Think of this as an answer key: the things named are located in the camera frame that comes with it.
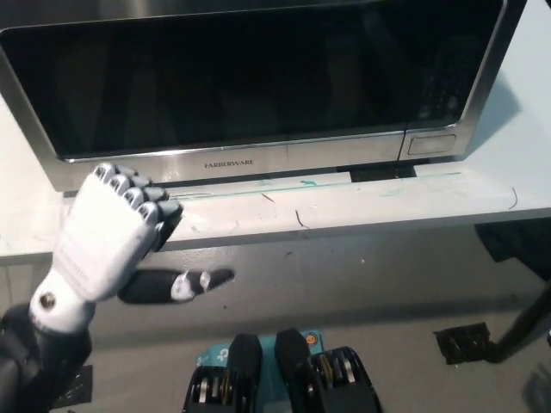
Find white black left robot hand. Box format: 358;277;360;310
28;162;236;335

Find stainless steel microwave body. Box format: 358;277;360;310
0;0;529;194

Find black tape floor patch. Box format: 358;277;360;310
433;322;492;367

